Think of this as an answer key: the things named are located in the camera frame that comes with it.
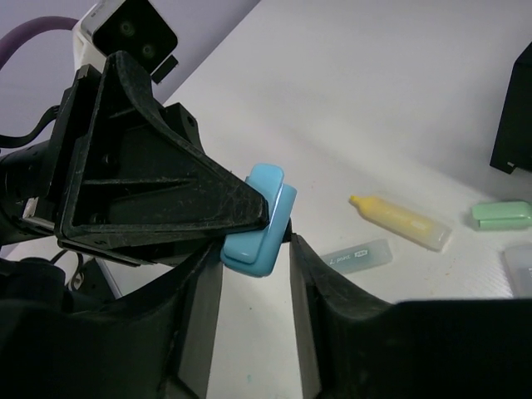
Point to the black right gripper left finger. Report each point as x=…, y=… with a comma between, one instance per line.
x=92, y=342

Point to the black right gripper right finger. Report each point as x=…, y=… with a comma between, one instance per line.
x=352, y=344

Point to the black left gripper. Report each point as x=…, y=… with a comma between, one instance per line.
x=117, y=182

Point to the blue marker cap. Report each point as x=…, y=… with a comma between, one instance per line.
x=254, y=251

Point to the clear green highlighter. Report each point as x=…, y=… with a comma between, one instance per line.
x=360, y=257

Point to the clear yellow highlighter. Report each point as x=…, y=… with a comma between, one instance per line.
x=404, y=222

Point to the clear orange-tip marker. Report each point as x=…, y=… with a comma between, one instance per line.
x=518, y=269

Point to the green marker cap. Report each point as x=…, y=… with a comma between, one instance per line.
x=506, y=215

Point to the black slotted organizer box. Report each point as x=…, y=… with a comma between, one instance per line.
x=512, y=148

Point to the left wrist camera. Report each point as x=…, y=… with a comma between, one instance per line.
x=132, y=26

